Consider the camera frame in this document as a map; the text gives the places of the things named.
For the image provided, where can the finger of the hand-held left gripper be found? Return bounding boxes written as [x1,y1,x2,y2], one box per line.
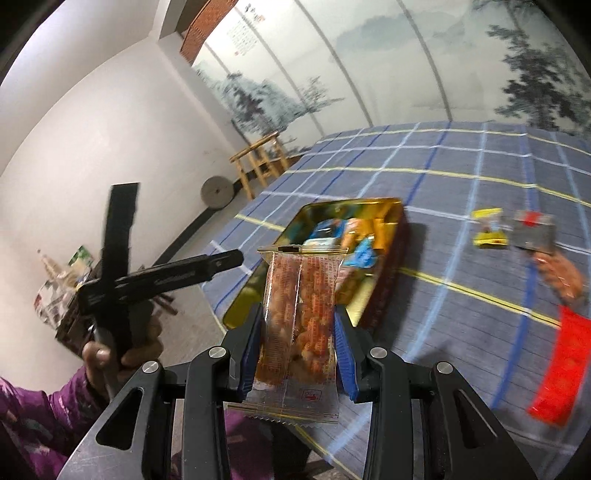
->
[99,183,140,296]
[115,249,245,298]

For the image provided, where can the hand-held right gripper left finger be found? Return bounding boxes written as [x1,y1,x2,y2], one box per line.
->
[58,302,266,480]

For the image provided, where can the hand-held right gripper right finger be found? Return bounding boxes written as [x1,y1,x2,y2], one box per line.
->
[335,305,539,480]

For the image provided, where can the clear packet of orange snacks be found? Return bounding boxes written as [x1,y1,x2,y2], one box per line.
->
[225,246,350,424]
[536,251,587,305]

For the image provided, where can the red tin box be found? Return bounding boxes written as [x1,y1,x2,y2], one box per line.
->
[222,198,409,330]

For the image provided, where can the yellow candy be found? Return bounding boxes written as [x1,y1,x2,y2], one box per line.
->
[472,208,509,248]

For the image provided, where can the red snack packet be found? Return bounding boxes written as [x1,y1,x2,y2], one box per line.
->
[527,305,591,426]

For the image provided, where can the dark grey snack packet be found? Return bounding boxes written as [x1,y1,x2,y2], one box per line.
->
[512,210,557,254]

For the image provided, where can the person's left forearm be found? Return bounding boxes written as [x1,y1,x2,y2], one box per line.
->
[0,369,112,480]

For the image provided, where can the person's left hand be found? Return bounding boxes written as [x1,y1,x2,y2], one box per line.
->
[82,314,163,402]

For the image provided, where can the dark wooden stool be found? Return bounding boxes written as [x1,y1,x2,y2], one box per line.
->
[54,272,178,356]

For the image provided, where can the green box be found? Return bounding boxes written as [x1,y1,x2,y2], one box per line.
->
[69,244,95,273]

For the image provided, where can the round millstone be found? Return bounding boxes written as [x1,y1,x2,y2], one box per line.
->
[200,175,236,209]

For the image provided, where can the bamboo chair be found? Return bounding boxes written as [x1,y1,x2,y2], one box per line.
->
[229,130,291,200]

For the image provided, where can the landscape painted folding screen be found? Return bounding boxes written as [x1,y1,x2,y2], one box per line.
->
[180,0,591,158]

